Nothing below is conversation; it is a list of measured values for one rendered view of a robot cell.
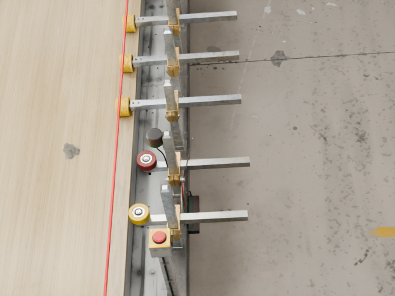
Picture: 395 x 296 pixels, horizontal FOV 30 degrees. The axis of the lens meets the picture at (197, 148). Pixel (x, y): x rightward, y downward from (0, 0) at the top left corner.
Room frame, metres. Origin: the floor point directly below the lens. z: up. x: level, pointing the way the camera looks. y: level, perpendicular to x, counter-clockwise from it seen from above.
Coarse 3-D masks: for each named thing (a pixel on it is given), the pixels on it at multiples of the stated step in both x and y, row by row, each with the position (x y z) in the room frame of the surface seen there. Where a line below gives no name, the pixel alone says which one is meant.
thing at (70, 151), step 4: (64, 144) 1.91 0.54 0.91; (68, 144) 1.90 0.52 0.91; (72, 144) 1.90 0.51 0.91; (64, 148) 1.89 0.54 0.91; (68, 148) 1.89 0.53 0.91; (72, 148) 1.88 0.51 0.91; (76, 148) 1.87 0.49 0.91; (64, 152) 1.87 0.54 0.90; (68, 152) 1.85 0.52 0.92; (72, 152) 1.86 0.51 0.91; (76, 152) 1.86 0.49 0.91; (68, 156) 1.84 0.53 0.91; (72, 156) 1.84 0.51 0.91
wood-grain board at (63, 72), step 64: (0, 0) 2.87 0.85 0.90; (64, 0) 2.81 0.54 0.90; (0, 64) 2.43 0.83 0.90; (64, 64) 2.37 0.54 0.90; (0, 128) 2.05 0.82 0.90; (64, 128) 2.00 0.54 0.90; (128, 128) 1.95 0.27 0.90; (0, 192) 1.72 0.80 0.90; (64, 192) 1.67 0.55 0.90; (128, 192) 1.63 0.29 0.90; (0, 256) 1.43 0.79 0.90; (64, 256) 1.39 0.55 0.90
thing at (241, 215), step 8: (152, 216) 1.53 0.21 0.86; (160, 216) 1.53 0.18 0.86; (184, 216) 1.51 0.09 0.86; (192, 216) 1.51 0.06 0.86; (200, 216) 1.50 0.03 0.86; (208, 216) 1.50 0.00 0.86; (216, 216) 1.49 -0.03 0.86; (224, 216) 1.49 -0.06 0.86; (232, 216) 1.48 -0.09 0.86; (240, 216) 1.47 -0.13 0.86; (144, 224) 1.51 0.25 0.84; (152, 224) 1.51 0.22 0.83; (160, 224) 1.51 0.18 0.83
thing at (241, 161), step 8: (184, 160) 1.77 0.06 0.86; (192, 160) 1.77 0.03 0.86; (200, 160) 1.76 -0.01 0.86; (208, 160) 1.75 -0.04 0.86; (216, 160) 1.75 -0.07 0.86; (224, 160) 1.74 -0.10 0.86; (232, 160) 1.74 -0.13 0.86; (240, 160) 1.73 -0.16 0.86; (248, 160) 1.72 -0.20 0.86; (160, 168) 1.76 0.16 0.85; (184, 168) 1.74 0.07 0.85; (192, 168) 1.74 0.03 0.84; (200, 168) 1.74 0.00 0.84; (208, 168) 1.73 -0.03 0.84; (216, 168) 1.73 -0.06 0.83
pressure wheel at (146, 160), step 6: (138, 156) 1.79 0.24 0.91; (144, 156) 1.79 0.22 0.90; (150, 156) 1.78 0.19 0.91; (138, 162) 1.76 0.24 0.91; (144, 162) 1.76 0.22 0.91; (150, 162) 1.75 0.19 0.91; (156, 162) 1.77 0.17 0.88; (144, 168) 1.74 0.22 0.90; (150, 168) 1.74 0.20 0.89; (150, 174) 1.77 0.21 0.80
